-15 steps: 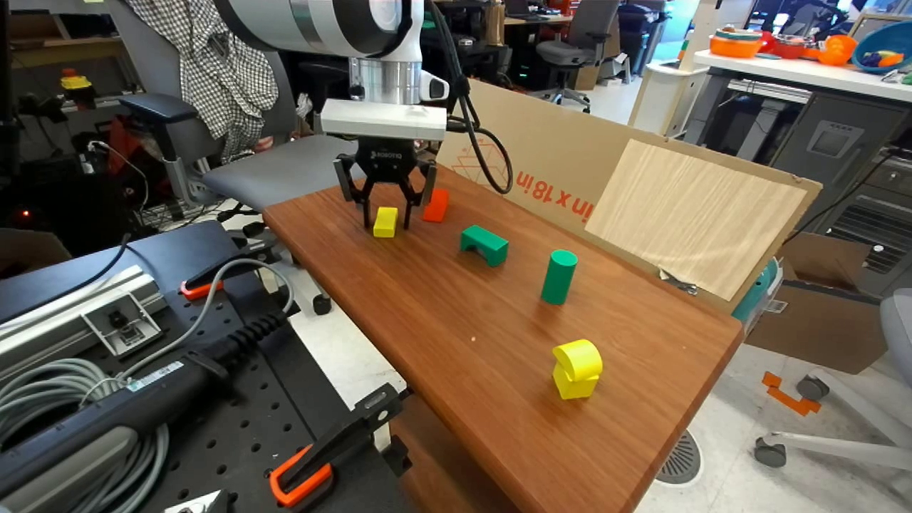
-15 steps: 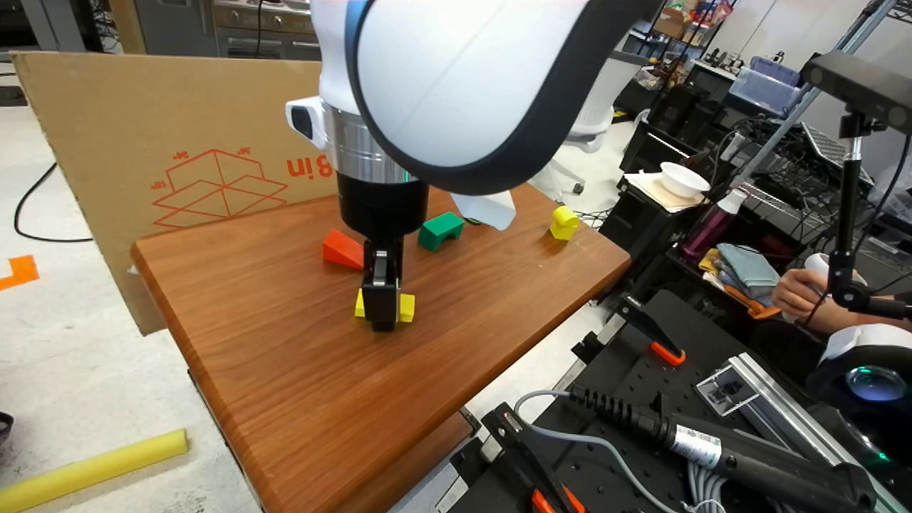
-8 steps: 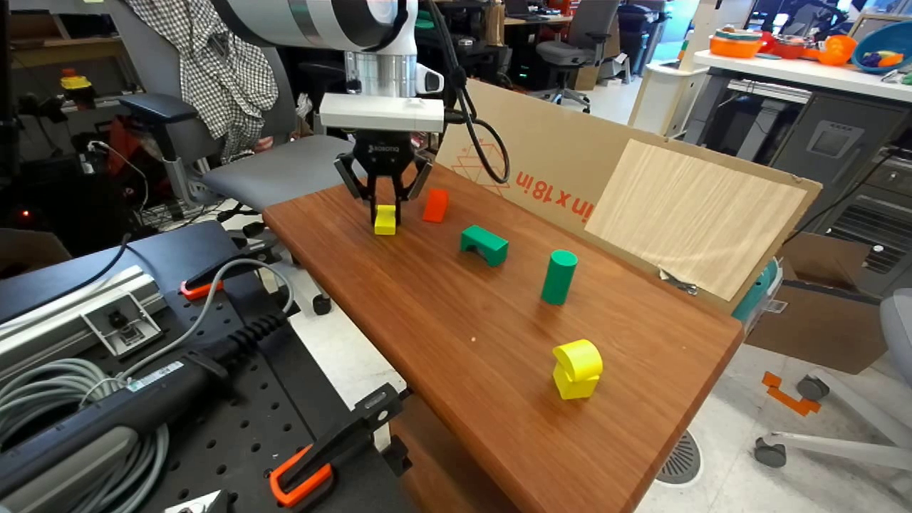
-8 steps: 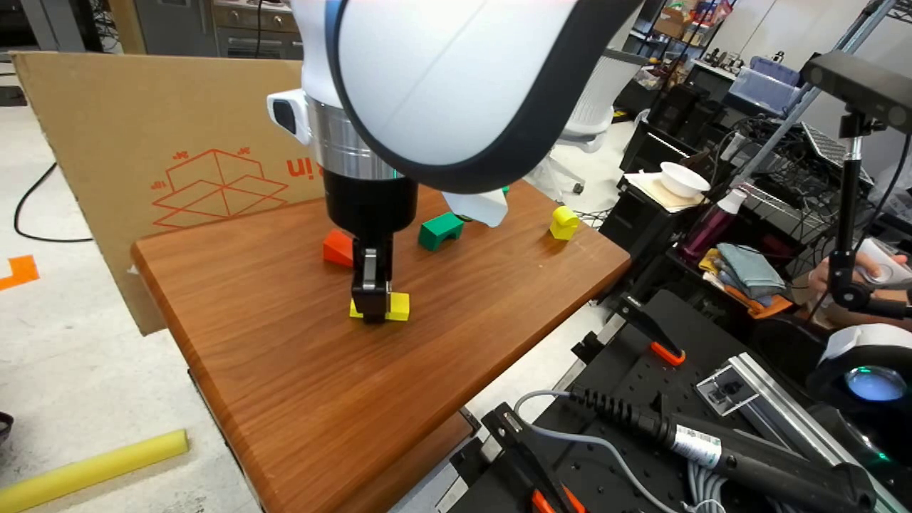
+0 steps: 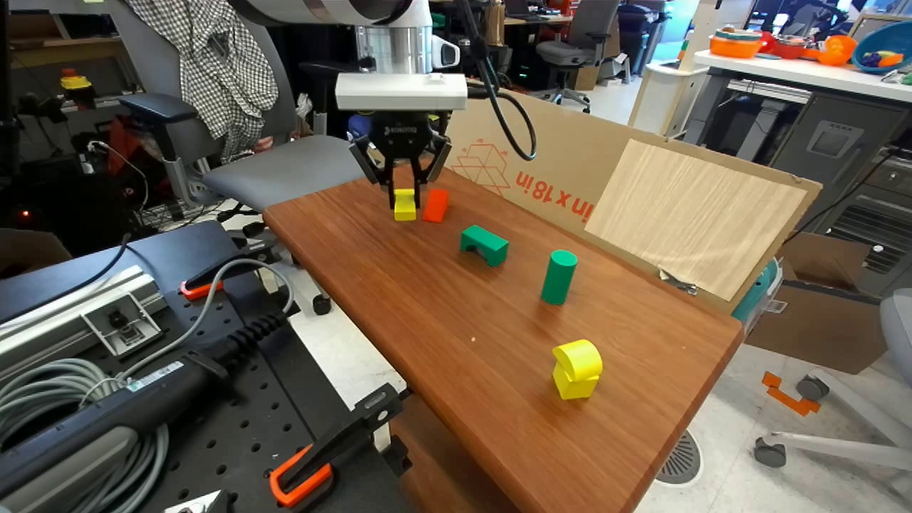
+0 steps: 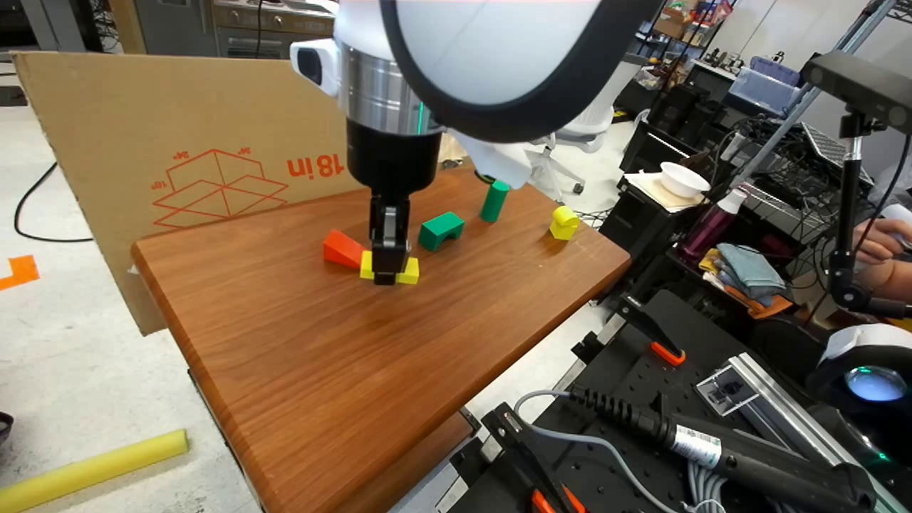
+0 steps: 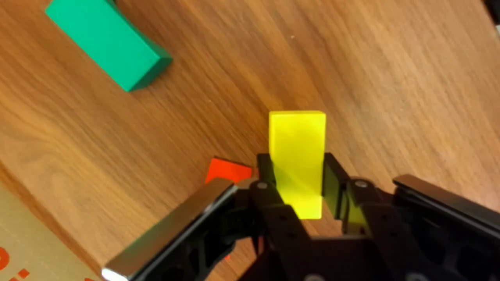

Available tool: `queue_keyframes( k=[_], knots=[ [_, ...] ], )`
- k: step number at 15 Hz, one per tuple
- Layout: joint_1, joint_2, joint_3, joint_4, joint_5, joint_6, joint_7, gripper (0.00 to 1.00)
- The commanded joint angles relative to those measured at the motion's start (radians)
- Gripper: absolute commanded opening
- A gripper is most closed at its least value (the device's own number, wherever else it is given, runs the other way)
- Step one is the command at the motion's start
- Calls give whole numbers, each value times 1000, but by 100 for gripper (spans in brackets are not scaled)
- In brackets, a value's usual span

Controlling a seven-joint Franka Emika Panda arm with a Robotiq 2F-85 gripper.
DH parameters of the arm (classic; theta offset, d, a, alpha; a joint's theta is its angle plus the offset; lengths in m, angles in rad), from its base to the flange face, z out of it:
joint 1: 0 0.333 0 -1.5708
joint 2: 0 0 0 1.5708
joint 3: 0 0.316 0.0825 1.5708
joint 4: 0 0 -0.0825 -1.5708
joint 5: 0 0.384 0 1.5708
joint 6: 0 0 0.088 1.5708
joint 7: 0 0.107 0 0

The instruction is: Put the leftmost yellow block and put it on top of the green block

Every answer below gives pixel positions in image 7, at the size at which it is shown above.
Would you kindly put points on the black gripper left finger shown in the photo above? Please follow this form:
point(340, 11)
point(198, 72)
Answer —
point(176, 228)

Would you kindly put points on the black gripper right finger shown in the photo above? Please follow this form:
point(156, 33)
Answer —
point(442, 207)

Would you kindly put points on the yellow rectangular block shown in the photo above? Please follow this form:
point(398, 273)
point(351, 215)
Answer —
point(296, 156)

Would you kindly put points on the orange block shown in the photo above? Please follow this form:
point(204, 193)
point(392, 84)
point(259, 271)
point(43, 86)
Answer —
point(226, 170)

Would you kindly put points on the green arch block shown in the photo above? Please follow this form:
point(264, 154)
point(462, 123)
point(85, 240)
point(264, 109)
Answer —
point(103, 36)

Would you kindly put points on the brown cardboard box with print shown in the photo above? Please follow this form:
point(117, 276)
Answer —
point(31, 243)

